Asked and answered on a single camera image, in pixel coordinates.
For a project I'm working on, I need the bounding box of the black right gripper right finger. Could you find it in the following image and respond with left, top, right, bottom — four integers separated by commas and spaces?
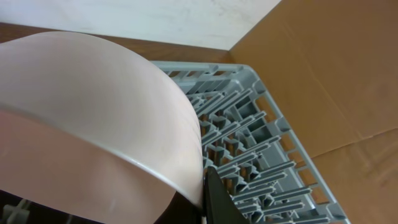
203, 167, 249, 224

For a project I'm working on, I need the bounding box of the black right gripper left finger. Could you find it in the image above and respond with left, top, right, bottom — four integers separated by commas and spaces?
154, 192, 202, 224

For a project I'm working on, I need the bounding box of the pink white bowl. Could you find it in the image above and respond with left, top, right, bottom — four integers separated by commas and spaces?
1, 32, 203, 223

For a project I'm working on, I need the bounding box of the grey dishwasher rack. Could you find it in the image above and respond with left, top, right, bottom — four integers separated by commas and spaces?
156, 61, 349, 223

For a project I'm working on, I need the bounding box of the brown cardboard box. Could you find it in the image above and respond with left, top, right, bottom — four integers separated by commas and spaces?
231, 0, 397, 223

